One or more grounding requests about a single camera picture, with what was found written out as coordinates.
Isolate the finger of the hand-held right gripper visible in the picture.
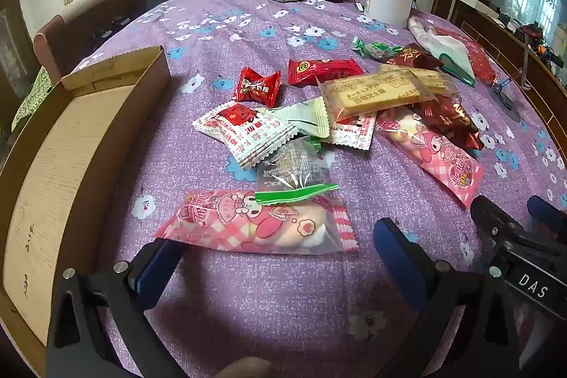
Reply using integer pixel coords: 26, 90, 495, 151
470, 196, 534, 248
527, 196, 567, 248

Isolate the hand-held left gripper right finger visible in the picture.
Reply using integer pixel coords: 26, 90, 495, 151
373, 218, 521, 378

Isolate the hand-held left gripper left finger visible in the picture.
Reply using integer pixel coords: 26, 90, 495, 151
46, 240, 186, 378

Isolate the pink cartoon snack packet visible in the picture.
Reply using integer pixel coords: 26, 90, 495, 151
154, 190, 359, 255
376, 112, 484, 209

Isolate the dark red foil packet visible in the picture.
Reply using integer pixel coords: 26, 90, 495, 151
383, 43, 444, 71
416, 95, 485, 152

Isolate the brown cardboard box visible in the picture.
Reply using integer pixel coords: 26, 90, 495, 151
0, 46, 171, 378

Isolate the white packet with red print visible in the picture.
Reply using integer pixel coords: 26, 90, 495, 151
325, 112, 377, 151

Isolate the clear packet with green edge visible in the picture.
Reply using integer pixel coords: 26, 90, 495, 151
254, 135, 341, 206

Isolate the clear yellow biscuit packet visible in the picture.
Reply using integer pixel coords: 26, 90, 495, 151
319, 70, 439, 124
381, 65, 459, 95

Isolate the white and red snack packet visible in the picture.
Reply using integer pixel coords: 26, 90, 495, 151
193, 101, 297, 170

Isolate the pale green snack packet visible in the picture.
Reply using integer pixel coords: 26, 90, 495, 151
266, 98, 331, 140

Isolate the long red snack packet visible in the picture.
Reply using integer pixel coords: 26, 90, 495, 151
287, 58, 365, 87

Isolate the green candy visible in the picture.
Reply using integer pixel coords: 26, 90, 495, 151
351, 38, 399, 60

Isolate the small red candy packet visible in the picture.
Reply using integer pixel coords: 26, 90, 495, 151
232, 67, 283, 103

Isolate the purple floral tablecloth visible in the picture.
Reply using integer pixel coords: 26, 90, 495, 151
57, 0, 567, 378

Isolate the metal stand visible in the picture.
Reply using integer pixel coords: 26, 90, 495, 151
489, 26, 539, 123

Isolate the red plastic bag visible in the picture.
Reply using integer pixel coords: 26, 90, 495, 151
436, 27, 499, 85

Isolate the white glove with green cuff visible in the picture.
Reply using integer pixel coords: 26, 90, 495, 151
408, 16, 477, 86

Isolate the wooden cabinet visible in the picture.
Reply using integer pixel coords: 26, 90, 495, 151
452, 0, 567, 148

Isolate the green patterned cloth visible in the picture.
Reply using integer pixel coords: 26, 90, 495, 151
11, 66, 54, 131

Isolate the brown armchair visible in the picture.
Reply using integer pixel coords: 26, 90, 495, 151
33, 0, 147, 84

